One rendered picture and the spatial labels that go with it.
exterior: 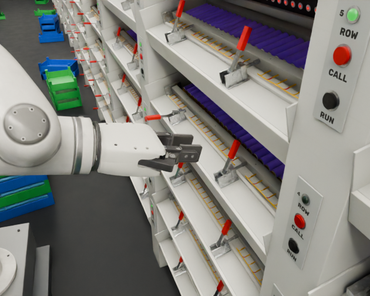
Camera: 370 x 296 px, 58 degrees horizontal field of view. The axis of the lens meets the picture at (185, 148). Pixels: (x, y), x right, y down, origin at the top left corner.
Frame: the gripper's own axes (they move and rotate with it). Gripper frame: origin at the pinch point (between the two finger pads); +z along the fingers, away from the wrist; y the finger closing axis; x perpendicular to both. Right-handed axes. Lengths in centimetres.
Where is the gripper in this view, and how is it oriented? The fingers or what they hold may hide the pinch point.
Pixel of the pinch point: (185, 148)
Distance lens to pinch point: 56.7
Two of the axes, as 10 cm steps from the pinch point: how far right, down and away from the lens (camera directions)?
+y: 3.8, 5.0, -7.8
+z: 9.0, 0.2, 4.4
